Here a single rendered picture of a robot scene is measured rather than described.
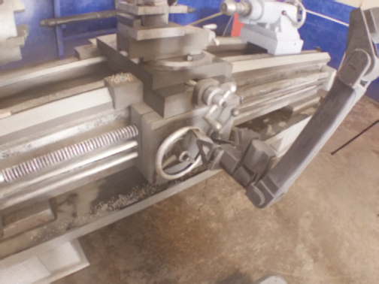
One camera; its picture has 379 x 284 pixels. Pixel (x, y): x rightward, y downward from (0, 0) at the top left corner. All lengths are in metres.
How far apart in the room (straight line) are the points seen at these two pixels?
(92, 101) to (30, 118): 0.22
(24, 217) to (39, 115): 0.41
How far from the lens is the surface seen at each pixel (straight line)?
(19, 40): 0.83
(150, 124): 0.77
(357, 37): 0.50
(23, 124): 0.82
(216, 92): 0.79
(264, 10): 1.50
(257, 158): 0.61
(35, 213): 1.03
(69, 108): 0.83
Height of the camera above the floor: 1.23
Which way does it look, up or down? 38 degrees down
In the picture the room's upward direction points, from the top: 7 degrees clockwise
